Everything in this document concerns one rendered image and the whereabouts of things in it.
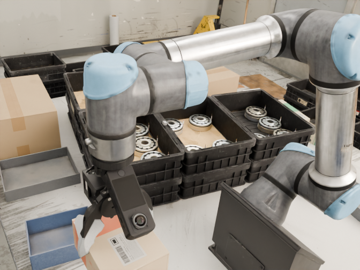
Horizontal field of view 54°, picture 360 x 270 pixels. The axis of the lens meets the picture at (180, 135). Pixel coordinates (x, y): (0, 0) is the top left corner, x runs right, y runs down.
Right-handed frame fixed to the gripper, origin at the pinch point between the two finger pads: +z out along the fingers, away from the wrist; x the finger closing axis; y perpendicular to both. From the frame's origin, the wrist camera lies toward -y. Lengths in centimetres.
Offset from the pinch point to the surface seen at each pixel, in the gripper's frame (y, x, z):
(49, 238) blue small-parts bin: 44, 4, 39
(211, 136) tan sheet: 53, -69, 27
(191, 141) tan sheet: 55, -60, 27
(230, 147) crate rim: 34, -61, 17
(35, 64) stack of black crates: 241, -43, 56
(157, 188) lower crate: 39, -34, 30
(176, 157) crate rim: 38, -40, 17
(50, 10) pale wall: 382, -99, 51
